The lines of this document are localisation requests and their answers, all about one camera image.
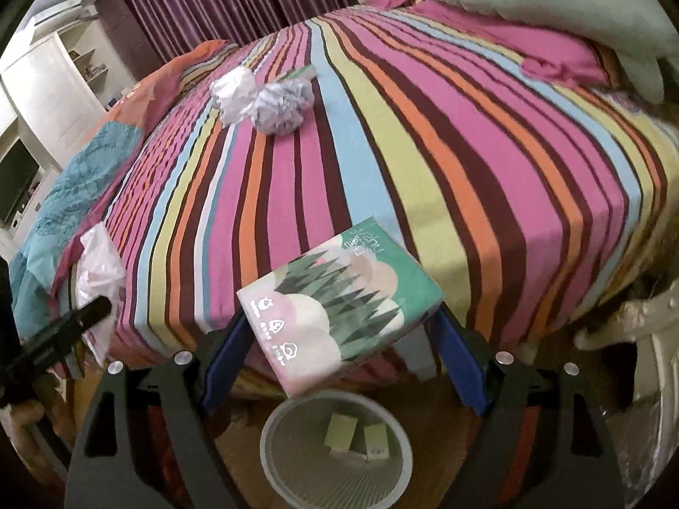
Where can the white air conditioner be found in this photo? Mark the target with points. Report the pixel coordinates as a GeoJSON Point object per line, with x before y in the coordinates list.
{"type": "Point", "coordinates": [63, 18]}

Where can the white shelf unit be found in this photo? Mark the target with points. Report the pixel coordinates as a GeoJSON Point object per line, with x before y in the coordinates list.
{"type": "Point", "coordinates": [93, 69]}

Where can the white television cabinet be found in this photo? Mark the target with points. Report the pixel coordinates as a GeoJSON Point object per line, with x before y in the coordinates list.
{"type": "Point", "coordinates": [16, 116]}

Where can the white wardrobe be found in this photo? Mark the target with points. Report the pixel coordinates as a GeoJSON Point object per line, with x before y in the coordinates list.
{"type": "Point", "coordinates": [47, 85]}

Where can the white mesh waste basket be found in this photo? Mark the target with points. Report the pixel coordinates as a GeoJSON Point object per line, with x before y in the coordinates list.
{"type": "Point", "coordinates": [339, 480]}

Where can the purple curtain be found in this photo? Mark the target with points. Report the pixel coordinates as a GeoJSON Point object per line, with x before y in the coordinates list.
{"type": "Point", "coordinates": [228, 5]}

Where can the blue and orange quilt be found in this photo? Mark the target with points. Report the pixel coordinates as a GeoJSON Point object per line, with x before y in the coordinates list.
{"type": "Point", "coordinates": [79, 180]}

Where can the printed paper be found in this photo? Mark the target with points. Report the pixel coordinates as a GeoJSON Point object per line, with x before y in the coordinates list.
{"type": "Point", "coordinates": [284, 108]}

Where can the green and pink tissue packet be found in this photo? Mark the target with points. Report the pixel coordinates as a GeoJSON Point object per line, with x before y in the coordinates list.
{"type": "Point", "coordinates": [339, 302]}

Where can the green dog-shaped pillow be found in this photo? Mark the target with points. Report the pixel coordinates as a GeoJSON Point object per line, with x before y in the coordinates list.
{"type": "Point", "coordinates": [557, 5]}

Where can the green box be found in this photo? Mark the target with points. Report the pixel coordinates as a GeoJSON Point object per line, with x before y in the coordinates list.
{"type": "Point", "coordinates": [343, 433]}
{"type": "Point", "coordinates": [376, 441]}

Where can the plain white paper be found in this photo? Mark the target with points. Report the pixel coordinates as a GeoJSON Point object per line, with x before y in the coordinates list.
{"type": "Point", "coordinates": [233, 95]}

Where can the large ornate white nightstand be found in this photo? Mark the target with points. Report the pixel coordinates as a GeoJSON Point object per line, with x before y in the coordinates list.
{"type": "Point", "coordinates": [652, 328]}

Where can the black television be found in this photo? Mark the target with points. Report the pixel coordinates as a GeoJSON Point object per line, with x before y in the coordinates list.
{"type": "Point", "coordinates": [18, 180]}

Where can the large pink pillow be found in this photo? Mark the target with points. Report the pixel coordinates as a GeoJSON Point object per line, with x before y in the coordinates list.
{"type": "Point", "coordinates": [504, 42]}

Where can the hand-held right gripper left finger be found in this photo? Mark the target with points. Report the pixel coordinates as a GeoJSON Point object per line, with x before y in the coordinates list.
{"type": "Point", "coordinates": [223, 363]}

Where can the white plastic wrapper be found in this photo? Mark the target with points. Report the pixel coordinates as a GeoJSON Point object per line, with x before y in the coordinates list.
{"type": "Point", "coordinates": [98, 270]}

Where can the thin green patterned wrapper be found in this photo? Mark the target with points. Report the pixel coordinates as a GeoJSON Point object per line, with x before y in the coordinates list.
{"type": "Point", "coordinates": [299, 73]}

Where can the striped colourful bed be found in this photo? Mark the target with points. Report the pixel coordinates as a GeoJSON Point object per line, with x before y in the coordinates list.
{"type": "Point", "coordinates": [424, 169]}

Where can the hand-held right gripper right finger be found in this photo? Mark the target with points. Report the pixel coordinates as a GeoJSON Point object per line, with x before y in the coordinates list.
{"type": "Point", "coordinates": [461, 363]}

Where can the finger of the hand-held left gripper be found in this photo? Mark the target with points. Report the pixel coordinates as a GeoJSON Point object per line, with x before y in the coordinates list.
{"type": "Point", "coordinates": [69, 323]}

